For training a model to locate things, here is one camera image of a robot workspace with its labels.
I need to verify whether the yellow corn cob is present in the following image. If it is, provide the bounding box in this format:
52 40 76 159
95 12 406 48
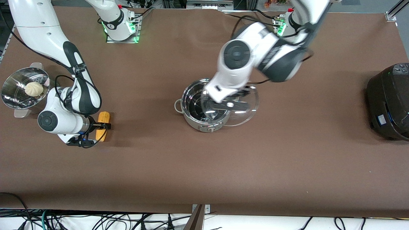
96 111 111 142

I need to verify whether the glass pot lid black handle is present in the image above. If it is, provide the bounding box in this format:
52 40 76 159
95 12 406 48
201 84 259 127

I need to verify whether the stainless steel cooking pot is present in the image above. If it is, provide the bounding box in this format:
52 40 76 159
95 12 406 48
174 78 232 133

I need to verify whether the stainless steel steamer pot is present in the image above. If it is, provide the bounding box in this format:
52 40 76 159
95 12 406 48
1 63 50 118

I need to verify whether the white steamed bun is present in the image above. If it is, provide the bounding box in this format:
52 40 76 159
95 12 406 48
25 82 44 96

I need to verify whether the brown table cover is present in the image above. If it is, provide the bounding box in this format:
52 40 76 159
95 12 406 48
0 6 409 218

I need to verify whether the grey equipment box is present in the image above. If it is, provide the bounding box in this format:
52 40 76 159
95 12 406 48
186 0 234 10

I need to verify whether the black rice cooker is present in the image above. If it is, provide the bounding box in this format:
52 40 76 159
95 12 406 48
367 63 409 141

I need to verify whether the metal table edge bracket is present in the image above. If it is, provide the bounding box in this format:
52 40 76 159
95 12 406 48
184 204 211 230

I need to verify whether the aluminium frame profile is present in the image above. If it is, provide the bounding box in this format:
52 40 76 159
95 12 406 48
385 0 409 21

